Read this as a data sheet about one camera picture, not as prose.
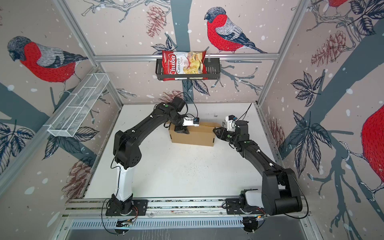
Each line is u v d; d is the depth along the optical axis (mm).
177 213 727
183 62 878
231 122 792
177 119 756
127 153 527
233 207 731
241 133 671
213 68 949
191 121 776
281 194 411
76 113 754
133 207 724
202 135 901
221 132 764
